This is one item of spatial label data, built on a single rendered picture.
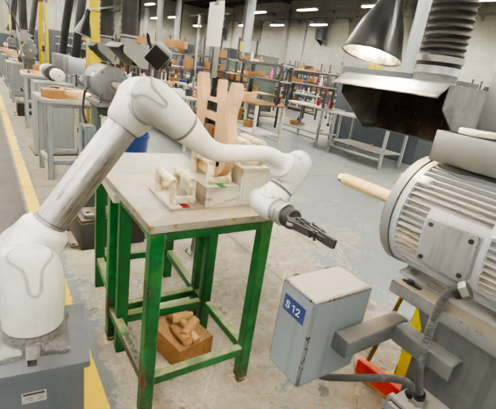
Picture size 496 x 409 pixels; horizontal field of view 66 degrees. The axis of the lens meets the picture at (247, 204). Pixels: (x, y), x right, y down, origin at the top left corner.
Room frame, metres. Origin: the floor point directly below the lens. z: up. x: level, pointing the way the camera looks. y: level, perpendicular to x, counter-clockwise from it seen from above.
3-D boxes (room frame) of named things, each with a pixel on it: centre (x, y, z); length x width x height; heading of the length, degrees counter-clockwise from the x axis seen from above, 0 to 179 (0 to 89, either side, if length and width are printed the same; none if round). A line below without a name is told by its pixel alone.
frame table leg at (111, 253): (1.73, 0.64, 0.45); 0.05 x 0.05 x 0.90; 36
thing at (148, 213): (1.65, 0.27, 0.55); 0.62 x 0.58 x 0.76; 36
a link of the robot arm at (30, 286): (0.89, 0.55, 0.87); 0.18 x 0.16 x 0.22; 37
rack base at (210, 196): (1.65, 0.19, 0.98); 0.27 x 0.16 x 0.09; 36
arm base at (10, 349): (0.86, 0.53, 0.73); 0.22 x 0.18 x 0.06; 28
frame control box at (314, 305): (0.65, -0.25, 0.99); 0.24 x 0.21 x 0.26; 36
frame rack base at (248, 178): (1.73, 0.06, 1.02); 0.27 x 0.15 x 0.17; 36
